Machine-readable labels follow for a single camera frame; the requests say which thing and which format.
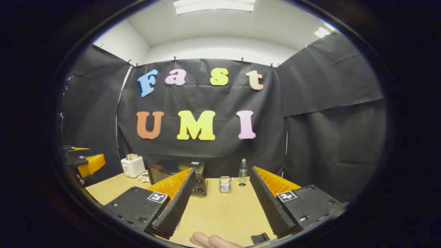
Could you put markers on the white divided seed dish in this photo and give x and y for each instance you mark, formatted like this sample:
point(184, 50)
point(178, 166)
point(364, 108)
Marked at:
point(144, 177)

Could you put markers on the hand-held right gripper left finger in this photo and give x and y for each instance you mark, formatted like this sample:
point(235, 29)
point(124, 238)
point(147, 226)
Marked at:
point(179, 206)

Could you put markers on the white toaster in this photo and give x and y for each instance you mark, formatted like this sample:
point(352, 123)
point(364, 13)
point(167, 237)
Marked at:
point(132, 168)

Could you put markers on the black backdrop cloth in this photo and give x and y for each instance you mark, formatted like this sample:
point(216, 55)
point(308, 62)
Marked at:
point(193, 100)

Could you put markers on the black electric oven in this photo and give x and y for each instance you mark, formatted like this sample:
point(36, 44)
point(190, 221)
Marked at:
point(162, 174)

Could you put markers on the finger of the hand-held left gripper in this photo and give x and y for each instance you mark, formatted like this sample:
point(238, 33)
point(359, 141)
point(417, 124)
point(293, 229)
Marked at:
point(91, 163)
point(77, 152)

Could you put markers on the small ceiling light panel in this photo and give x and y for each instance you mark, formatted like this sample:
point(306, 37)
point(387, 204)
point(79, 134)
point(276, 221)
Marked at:
point(321, 32)

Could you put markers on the large ceiling light panel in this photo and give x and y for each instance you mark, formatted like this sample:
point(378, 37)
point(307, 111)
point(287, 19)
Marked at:
point(213, 6)

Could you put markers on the clear water bottle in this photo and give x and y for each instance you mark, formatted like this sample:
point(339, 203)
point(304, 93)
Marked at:
point(243, 172)

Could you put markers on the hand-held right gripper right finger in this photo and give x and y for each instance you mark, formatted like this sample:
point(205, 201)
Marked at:
point(268, 203)

